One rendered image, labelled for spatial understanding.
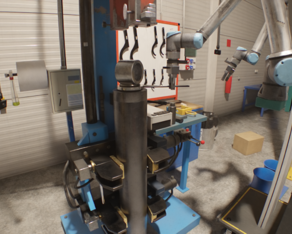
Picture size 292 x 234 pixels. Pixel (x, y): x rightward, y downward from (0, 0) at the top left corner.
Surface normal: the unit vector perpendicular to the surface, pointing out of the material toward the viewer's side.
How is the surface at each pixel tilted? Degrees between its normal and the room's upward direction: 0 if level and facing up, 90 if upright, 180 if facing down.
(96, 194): 0
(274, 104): 90
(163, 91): 90
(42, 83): 124
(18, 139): 90
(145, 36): 90
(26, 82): 109
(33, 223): 0
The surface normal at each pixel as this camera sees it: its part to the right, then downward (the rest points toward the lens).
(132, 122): 0.19, 0.29
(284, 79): -0.35, 0.36
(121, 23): 0.42, 0.27
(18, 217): 0.00, -0.95
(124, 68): -0.44, -0.07
